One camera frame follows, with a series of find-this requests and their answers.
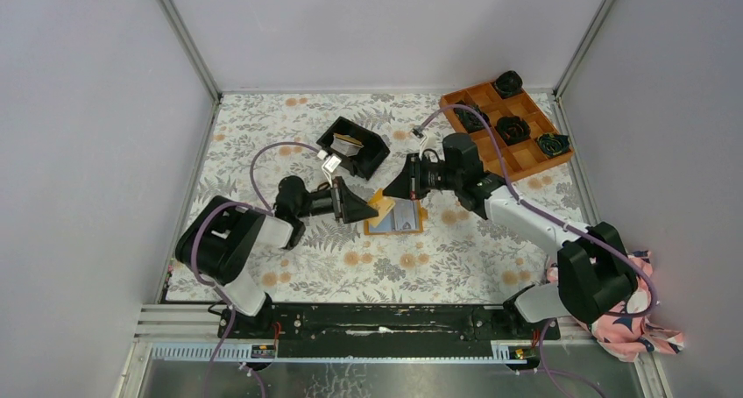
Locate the rolled dark tie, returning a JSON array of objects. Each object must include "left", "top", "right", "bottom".
[
  {"left": 492, "top": 70, "right": 523, "bottom": 99},
  {"left": 495, "top": 116, "right": 531, "bottom": 146}
]

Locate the rolled dark tie centre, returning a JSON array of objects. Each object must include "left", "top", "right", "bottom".
[{"left": 495, "top": 116, "right": 531, "bottom": 146}]

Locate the stack of credit cards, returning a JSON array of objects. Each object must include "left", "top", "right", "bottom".
[{"left": 330, "top": 133, "right": 364, "bottom": 157}]

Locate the orange wooden compartment tray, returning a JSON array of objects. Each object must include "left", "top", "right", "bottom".
[{"left": 440, "top": 71, "right": 574, "bottom": 189}]

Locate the rolled green tie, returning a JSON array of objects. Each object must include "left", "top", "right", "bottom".
[
  {"left": 535, "top": 133, "right": 571, "bottom": 159},
  {"left": 453, "top": 101, "right": 490, "bottom": 133}
]

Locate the floral patterned table mat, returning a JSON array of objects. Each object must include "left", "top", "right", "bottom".
[{"left": 173, "top": 92, "right": 593, "bottom": 305}]

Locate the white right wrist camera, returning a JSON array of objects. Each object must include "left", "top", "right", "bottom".
[{"left": 411, "top": 126, "right": 441, "bottom": 162}]

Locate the rolled green tie right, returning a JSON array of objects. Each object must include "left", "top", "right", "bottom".
[{"left": 535, "top": 133, "right": 571, "bottom": 159}]

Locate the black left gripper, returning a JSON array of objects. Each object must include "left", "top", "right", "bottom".
[{"left": 294, "top": 175, "right": 379, "bottom": 223}]

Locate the rolled dark tie top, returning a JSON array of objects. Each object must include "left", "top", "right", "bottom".
[{"left": 492, "top": 70, "right": 523, "bottom": 99}]

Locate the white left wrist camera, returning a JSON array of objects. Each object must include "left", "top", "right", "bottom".
[{"left": 316, "top": 150, "right": 342, "bottom": 186}]

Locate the gold VIP credit card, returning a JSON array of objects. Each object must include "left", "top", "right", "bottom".
[{"left": 367, "top": 188, "right": 395, "bottom": 227}]

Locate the rolled green tie left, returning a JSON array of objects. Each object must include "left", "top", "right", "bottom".
[{"left": 453, "top": 101, "right": 490, "bottom": 133}]

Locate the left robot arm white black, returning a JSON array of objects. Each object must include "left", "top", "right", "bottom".
[{"left": 174, "top": 175, "right": 379, "bottom": 338}]

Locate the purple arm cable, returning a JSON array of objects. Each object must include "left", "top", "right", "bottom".
[
  {"left": 410, "top": 103, "right": 660, "bottom": 398},
  {"left": 190, "top": 142, "right": 323, "bottom": 398}
]

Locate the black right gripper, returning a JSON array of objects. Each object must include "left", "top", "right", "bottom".
[{"left": 383, "top": 153, "right": 462, "bottom": 201}]

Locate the pink patterned cloth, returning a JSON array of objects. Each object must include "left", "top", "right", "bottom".
[{"left": 577, "top": 279, "right": 685, "bottom": 362}]

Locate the yellow leather card holder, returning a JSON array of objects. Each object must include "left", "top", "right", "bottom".
[{"left": 364, "top": 199, "right": 428, "bottom": 236}]

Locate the black plastic card box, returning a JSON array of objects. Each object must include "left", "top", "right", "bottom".
[{"left": 316, "top": 117, "right": 390, "bottom": 181}]

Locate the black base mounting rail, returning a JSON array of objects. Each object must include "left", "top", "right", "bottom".
[{"left": 217, "top": 302, "right": 560, "bottom": 360}]

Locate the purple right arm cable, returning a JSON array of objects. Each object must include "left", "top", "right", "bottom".
[{"left": 410, "top": 103, "right": 660, "bottom": 398}]

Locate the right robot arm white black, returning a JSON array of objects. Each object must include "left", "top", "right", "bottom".
[{"left": 383, "top": 133, "right": 638, "bottom": 338}]

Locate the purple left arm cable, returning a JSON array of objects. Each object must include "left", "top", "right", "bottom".
[{"left": 190, "top": 142, "right": 323, "bottom": 398}]

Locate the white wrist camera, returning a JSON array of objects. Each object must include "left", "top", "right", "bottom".
[
  {"left": 316, "top": 150, "right": 342, "bottom": 186},
  {"left": 411, "top": 126, "right": 441, "bottom": 162}
]

